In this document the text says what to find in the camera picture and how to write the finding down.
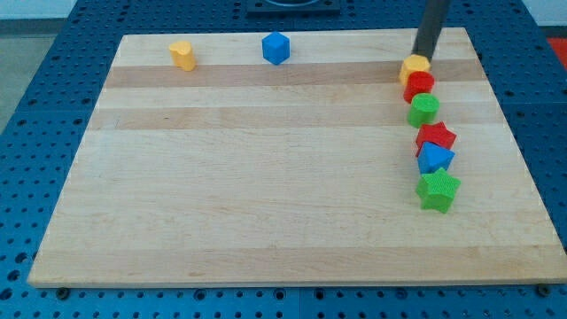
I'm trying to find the blue cube block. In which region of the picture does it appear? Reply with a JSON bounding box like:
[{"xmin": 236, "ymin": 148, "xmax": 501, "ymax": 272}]
[{"xmin": 261, "ymin": 32, "xmax": 291, "ymax": 65}]

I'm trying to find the red cylinder block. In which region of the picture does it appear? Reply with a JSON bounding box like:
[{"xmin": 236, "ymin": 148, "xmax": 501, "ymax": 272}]
[{"xmin": 403, "ymin": 71, "xmax": 435, "ymax": 104}]

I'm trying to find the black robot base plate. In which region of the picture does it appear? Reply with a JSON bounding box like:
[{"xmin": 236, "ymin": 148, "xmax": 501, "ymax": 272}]
[{"xmin": 244, "ymin": 0, "xmax": 341, "ymax": 17}]

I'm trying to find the red star block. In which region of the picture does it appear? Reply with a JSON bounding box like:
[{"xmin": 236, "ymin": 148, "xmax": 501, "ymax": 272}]
[{"xmin": 416, "ymin": 121, "xmax": 457, "ymax": 157}]

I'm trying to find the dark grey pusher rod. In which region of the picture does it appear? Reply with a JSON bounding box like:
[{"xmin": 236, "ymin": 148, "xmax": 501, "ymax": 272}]
[{"xmin": 411, "ymin": 0, "xmax": 452, "ymax": 61}]

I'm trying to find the wooden board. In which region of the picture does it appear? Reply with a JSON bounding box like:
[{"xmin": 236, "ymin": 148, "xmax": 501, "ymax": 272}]
[{"xmin": 28, "ymin": 27, "xmax": 566, "ymax": 289}]

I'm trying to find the green star block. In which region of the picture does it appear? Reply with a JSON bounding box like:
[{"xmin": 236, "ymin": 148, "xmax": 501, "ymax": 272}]
[{"xmin": 416, "ymin": 167, "xmax": 462, "ymax": 214}]

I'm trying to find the green cylinder block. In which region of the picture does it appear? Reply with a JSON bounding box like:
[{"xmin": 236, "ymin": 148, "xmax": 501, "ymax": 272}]
[{"xmin": 407, "ymin": 93, "xmax": 440, "ymax": 128}]

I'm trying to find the blue triangle block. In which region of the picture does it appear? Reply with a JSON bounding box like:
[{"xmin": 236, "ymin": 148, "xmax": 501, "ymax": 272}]
[{"xmin": 417, "ymin": 142, "xmax": 455, "ymax": 174}]

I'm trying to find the yellow hexagon block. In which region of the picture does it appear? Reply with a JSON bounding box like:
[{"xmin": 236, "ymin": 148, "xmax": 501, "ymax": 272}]
[{"xmin": 399, "ymin": 54, "xmax": 431, "ymax": 86}]

